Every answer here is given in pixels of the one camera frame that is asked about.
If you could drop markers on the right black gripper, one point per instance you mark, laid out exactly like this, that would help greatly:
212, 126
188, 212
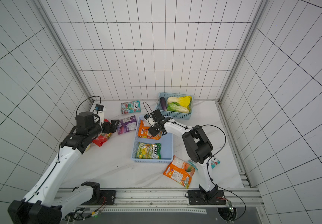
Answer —
154, 130

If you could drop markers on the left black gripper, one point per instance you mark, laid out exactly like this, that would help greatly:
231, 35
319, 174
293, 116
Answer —
113, 127

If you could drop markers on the purple candy bag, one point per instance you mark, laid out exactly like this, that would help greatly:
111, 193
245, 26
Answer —
127, 125

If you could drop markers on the orange candy bag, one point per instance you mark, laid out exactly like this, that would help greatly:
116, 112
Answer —
143, 131

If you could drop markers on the green Fox's candy bag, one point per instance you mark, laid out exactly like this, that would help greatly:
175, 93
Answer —
148, 151

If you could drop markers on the large light blue basket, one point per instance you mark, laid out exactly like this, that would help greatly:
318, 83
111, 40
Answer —
166, 142

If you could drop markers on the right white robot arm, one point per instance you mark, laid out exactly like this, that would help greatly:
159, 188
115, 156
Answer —
197, 145

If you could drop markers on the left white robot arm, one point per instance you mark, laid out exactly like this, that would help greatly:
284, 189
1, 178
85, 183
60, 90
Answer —
39, 205

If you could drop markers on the small teal basket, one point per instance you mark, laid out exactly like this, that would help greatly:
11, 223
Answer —
174, 114

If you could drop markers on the purple toy eggplant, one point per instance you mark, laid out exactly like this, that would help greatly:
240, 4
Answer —
163, 104

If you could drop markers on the green toy cabbage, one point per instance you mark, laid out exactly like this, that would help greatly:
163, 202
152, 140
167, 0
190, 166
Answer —
175, 107

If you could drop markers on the yellow toy cabbage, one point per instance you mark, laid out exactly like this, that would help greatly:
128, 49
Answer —
182, 101

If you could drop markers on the orange snack bag front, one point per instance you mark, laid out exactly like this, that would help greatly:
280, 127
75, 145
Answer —
180, 171

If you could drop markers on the teal red Fox's candy bag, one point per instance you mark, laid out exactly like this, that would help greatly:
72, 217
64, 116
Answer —
214, 162

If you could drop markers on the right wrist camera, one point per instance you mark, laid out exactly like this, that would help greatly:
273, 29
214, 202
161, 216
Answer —
149, 119

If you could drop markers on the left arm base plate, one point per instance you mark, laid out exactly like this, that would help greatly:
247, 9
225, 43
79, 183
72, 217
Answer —
107, 197

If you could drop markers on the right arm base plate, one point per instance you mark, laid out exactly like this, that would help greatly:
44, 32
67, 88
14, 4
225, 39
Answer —
198, 197

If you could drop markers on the aluminium mounting rail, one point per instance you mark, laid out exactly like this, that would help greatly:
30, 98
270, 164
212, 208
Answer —
149, 196

